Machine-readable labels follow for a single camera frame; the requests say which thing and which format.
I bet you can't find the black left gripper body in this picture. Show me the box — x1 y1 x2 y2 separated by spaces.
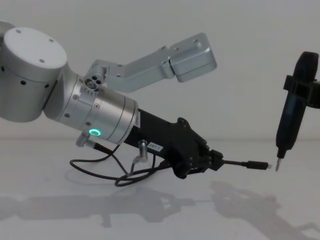
120 107 210 180

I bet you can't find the black electric screwdriver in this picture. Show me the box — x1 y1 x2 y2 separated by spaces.
274 50 319 174

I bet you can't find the white table cloth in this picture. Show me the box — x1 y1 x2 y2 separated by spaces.
0 136 320 240

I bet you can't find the thin dark wrist cable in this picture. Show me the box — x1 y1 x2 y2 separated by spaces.
69 141 176 188

